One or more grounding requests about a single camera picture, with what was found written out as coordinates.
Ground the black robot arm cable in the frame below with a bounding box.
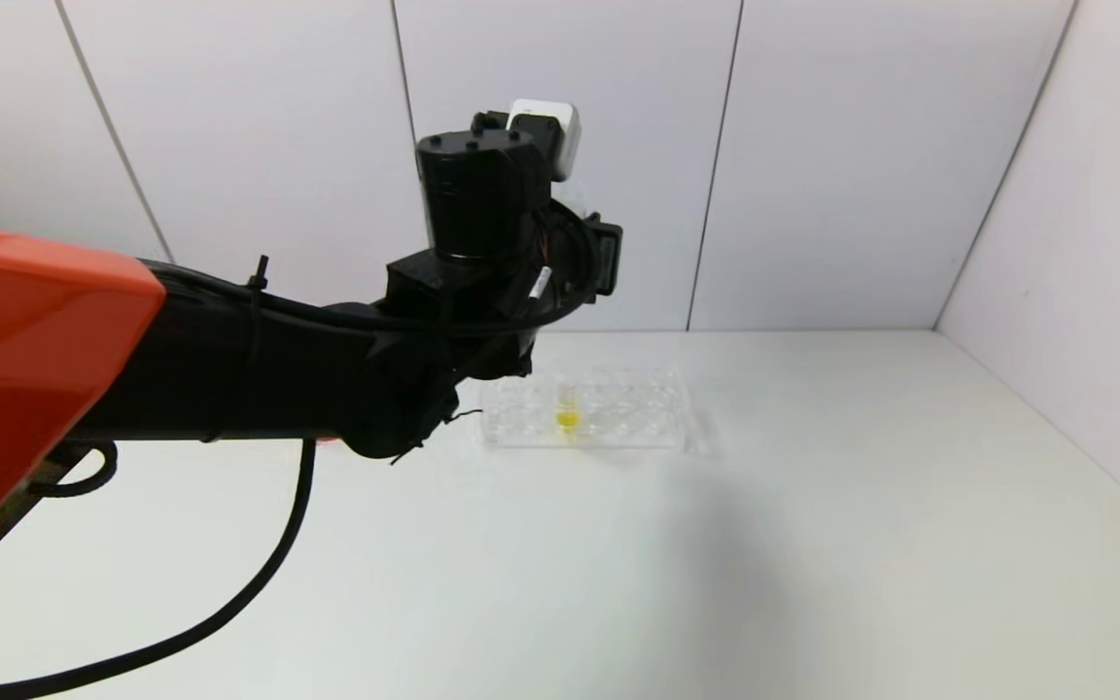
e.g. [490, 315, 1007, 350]
[0, 437, 318, 700]

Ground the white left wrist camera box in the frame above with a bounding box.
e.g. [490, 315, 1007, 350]
[507, 97, 582, 182]

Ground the clear acrylic test tube rack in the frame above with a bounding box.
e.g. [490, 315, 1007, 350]
[478, 363, 714, 456]

